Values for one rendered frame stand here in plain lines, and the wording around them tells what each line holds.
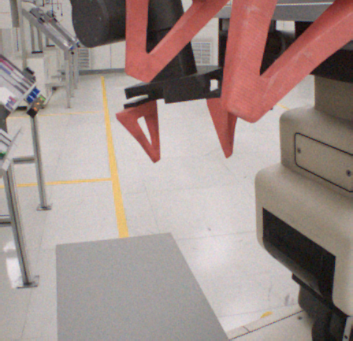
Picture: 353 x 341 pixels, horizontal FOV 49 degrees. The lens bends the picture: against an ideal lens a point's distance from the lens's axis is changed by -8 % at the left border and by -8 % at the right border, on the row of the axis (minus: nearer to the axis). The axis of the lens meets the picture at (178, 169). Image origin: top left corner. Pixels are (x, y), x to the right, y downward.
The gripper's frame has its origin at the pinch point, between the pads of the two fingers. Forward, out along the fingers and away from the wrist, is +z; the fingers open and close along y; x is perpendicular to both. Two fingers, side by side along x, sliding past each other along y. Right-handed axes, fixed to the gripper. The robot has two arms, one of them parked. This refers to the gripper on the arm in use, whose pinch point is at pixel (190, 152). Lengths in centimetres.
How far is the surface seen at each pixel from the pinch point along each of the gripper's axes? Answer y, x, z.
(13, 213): -107, 46, 32
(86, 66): -509, 576, -22
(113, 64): -468, 610, -11
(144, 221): -102, 118, 70
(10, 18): -358, 290, -95
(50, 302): -98, 40, 68
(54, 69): -440, 420, -28
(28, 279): -113, 45, 62
